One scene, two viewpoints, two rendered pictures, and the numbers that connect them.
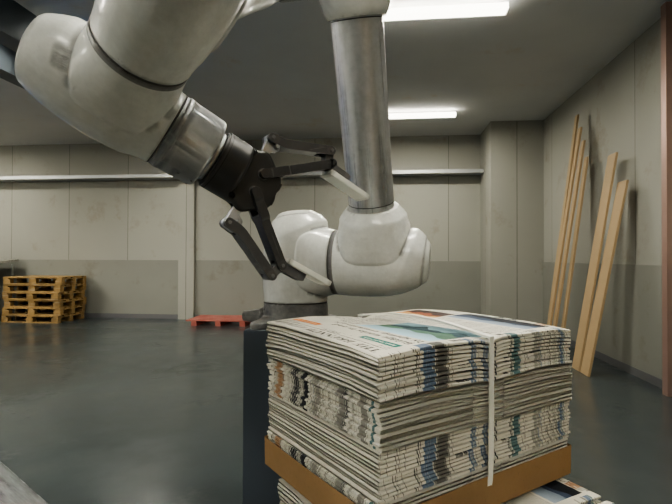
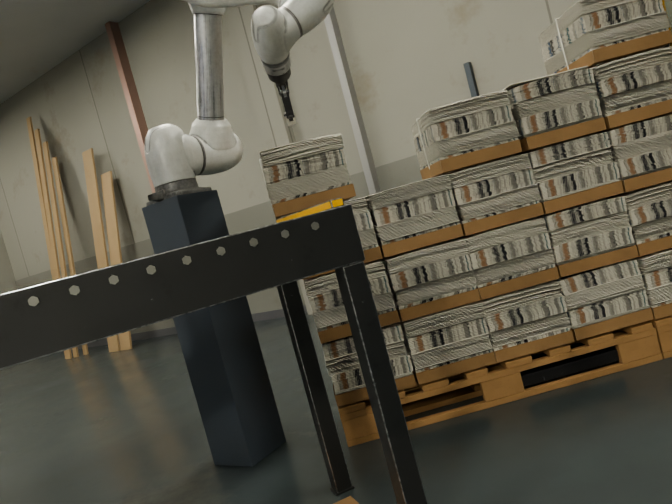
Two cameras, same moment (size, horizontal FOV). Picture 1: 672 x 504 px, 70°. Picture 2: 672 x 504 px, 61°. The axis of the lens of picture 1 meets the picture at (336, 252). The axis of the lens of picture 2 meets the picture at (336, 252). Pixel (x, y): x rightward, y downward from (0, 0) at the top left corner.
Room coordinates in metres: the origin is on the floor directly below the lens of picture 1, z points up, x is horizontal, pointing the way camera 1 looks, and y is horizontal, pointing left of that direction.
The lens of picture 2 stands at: (-0.32, 1.74, 0.78)
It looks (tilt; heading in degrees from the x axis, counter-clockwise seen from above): 3 degrees down; 299
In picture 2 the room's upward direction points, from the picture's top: 15 degrees counter-clockwise
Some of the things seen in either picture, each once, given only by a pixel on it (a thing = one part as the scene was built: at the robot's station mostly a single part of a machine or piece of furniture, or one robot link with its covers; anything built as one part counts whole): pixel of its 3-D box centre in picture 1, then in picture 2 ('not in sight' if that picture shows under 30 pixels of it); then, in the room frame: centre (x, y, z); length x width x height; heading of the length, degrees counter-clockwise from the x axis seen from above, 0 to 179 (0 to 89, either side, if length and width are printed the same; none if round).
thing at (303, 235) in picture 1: (300, 255); (169, 154); (1.15, 0.09, 1.17); 0.18 x 0.16 x 0.22; 74
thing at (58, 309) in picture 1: (45, 298); not in sight; (8.72, 5.29, 0.40); 1.13 x 0.77 x 0.80; 84
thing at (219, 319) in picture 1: (224, 320); not in sight; (8.37, 1.95, 0.05); 1.13 x 0.76 x 0.10; 84
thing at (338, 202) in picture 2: not in sight; (306, 213); (0.41, 0.51, 0.81); 0.43 x 0.03 x 0.02; 140
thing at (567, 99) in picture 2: not in sight; (537, 119); (-0.03, -0.58, 0.95); 0.38 x 0.29 x 0.23; 122
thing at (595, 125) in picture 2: not in sight; (543, 141); (-0.04, -0.58, 0.86); 0.38 x 0.29 x 0.04; 122
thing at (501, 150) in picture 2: not in sight; (466, 161); (0.22, -0.43, 0.86); 0.38 x 0.29 x 0.04; 120
